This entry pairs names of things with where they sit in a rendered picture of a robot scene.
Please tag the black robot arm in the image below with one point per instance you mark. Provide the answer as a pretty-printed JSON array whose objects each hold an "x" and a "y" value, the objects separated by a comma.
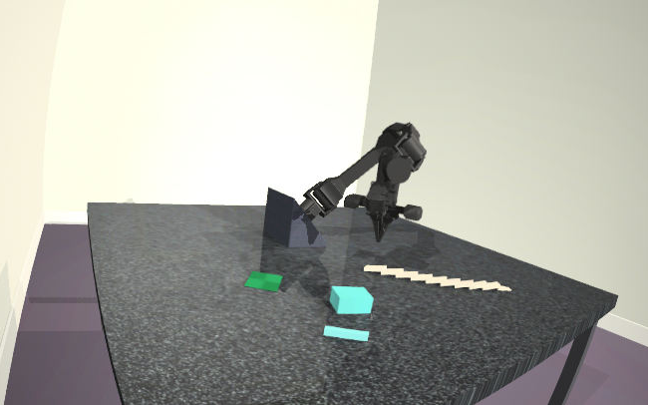
[{"x": 398, "y": 154}]

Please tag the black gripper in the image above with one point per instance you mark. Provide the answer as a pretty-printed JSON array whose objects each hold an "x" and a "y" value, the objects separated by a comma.
[{"x": 409, "y": 211}]

